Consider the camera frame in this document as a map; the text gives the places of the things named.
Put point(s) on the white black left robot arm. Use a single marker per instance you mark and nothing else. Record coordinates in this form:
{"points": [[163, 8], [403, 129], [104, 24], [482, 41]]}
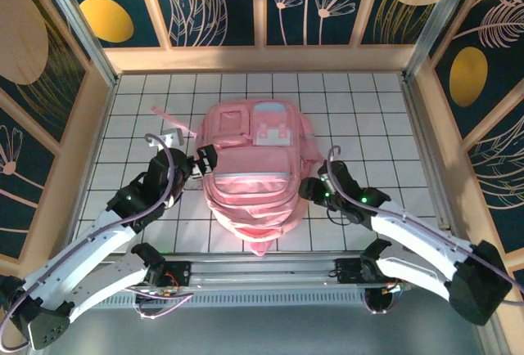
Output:
{"points": [[82, 248]]}

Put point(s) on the aluminium corner post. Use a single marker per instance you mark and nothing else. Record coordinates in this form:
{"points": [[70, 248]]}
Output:
{"points": [[440, 19], [78, 21]]}

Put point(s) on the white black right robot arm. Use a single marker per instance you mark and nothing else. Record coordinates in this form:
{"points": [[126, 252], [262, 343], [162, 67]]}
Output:
{"points": [[417, 232]]}

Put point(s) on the grey perforated metal cover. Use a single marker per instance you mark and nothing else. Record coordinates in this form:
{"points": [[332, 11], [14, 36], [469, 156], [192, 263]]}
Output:
{"points": [[262, 330]]}

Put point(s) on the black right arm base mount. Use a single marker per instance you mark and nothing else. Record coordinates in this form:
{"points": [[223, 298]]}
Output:
{"points": [[348, 271]]}

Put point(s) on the aluminium front rail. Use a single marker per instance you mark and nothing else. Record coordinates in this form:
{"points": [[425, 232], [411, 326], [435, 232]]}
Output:
{"points": [[266, 275]]}

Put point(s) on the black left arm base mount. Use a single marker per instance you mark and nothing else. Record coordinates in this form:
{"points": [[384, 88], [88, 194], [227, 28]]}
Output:
{"points": [[180, 273]]}

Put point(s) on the pink backpack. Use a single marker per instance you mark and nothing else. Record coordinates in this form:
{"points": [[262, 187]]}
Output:
{"points": [[249, 191]]}

